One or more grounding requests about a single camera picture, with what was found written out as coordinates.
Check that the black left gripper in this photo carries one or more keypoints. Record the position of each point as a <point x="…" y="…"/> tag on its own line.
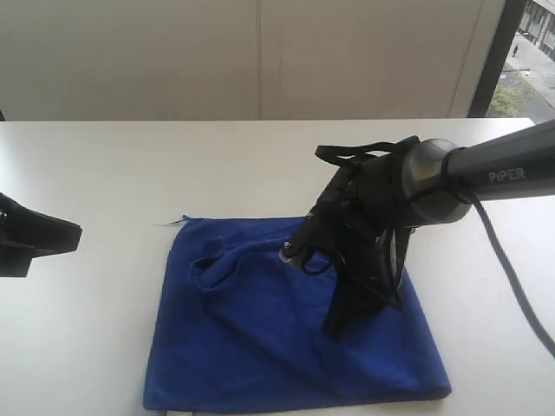
<point x="24" y="231"/>

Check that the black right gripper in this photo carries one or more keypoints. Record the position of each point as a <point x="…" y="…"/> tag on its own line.
<point x="366" y="256"/>

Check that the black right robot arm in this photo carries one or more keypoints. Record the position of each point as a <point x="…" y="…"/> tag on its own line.
<point x="384" y="191"/>

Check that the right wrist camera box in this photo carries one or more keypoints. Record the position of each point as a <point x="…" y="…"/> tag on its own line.
<point x="297" y="250"/>

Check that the black window frame post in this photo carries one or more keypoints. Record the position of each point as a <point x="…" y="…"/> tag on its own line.
<point x="495" y="60"/>

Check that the blue microfiber towel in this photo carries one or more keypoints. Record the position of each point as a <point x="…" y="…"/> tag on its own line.
<point x="239" y="331"/>

